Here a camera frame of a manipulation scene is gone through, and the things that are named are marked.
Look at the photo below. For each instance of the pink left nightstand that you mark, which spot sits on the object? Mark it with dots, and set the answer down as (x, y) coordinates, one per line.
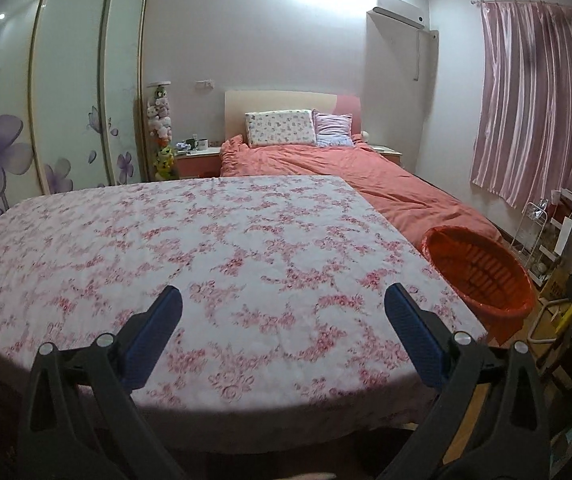
(198, 164)

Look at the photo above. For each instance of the beige pink headboard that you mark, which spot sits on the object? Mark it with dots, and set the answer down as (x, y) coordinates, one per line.
(238, 103)

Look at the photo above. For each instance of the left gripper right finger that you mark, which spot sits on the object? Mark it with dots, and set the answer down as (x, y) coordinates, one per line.
(510, 437)

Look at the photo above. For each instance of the white wire rack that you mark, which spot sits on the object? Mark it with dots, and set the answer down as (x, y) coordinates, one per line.
(535, 240)

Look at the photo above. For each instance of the pink curtain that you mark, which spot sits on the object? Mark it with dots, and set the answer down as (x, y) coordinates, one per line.
(523, 149)

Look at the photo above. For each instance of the floral white pillow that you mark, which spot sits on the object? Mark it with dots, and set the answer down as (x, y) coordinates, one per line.
(280, 127)

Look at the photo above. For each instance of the wall socket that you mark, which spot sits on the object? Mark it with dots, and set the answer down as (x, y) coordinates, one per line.
(204, 84)

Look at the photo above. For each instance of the white mug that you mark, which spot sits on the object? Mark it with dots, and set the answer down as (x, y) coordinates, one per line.
(202, 144)

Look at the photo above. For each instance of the orange plastic basket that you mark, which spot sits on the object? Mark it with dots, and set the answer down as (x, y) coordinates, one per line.
(486, 275)

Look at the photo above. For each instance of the plush toy tower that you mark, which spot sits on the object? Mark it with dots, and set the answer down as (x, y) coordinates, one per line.
(159, 121)

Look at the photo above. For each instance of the right nightstand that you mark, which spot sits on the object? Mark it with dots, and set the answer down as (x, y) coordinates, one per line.
(390, 154)

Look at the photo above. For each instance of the striped pink pillow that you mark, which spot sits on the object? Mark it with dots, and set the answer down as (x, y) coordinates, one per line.
(332, 130)

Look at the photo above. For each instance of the salmon pink duvet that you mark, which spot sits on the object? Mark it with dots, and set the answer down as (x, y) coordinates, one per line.
(410, 204)

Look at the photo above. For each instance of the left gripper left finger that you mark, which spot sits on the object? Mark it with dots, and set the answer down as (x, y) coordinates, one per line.
(78, 418)

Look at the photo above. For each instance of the sliding wardrobe with flowers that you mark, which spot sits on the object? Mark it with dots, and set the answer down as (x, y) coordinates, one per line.
(70, 87)

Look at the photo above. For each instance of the floral pink tablecloth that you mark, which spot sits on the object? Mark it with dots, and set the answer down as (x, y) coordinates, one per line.
(283, 339)

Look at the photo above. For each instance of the white air conditioner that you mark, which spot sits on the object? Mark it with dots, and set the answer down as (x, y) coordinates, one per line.
(401, 11)

